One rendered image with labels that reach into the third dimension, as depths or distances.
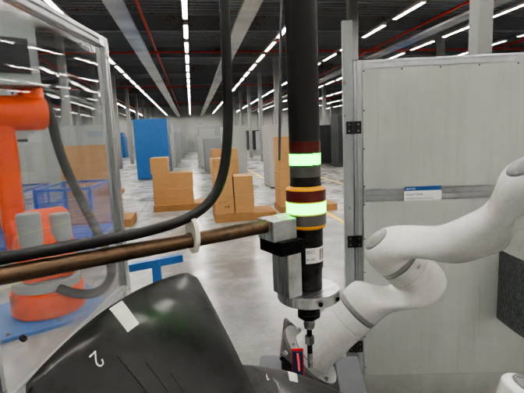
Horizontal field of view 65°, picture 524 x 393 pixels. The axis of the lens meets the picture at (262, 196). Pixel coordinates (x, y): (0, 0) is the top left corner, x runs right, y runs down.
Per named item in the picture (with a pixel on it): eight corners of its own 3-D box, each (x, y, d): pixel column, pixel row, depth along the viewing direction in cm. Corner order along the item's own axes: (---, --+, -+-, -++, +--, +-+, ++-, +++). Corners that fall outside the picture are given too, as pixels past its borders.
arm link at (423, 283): (336, 286, 116) (397, 226, 112) (383, 327, 118) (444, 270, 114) (343, 306, 104) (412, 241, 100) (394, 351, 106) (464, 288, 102)
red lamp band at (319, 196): (302, 204, 42) (302, 192, 42) (277, 200, 45) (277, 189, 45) (334, 199, 44) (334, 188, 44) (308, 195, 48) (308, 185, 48)
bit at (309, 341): (314, 364, 48) (313, 322, 47) (314, 369, 47) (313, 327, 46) (306, 364, 48) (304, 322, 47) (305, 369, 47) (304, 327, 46)
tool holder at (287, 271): (288, 322, 40) (285, 224, 39) (250, 299, 46) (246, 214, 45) (353, 299, 45) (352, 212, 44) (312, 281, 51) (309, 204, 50)
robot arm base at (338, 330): (289, 319, 125) (331, 277, 121) (335, 365, 122) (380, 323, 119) (277, 343, 106) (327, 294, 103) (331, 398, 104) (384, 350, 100)
